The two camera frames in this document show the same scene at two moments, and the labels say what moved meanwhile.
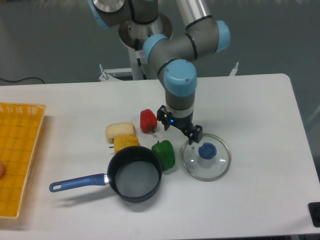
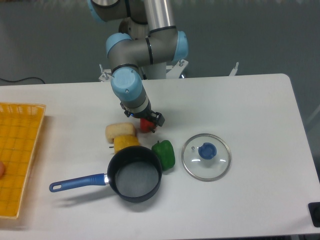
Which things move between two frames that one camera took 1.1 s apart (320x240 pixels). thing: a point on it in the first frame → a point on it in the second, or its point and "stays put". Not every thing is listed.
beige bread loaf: (113, 130) stays put
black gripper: (185, 124) → (147, 113)
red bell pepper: (148, 121) stays put
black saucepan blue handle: (134, 174) stays put
